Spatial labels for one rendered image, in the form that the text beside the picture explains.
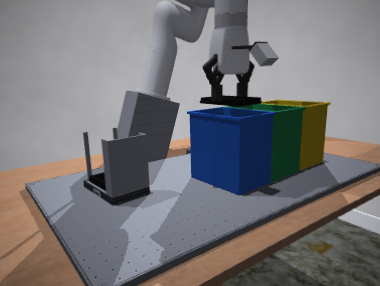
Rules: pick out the yellow open-top bin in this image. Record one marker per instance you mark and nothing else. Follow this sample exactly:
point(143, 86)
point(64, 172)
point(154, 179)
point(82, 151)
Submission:
point(313, 130)

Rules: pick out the green bin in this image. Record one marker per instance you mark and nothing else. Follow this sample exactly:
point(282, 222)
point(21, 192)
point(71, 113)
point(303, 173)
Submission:
point(286, 137)

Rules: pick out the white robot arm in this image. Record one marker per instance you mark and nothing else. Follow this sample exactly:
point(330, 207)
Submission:
point(170, 19)

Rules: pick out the blue bin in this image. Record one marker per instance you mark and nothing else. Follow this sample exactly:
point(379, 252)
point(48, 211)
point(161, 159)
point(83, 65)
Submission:
point(231, 148)

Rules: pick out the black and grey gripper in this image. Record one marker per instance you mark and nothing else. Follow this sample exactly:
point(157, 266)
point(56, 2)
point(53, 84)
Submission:
point(230, 61)

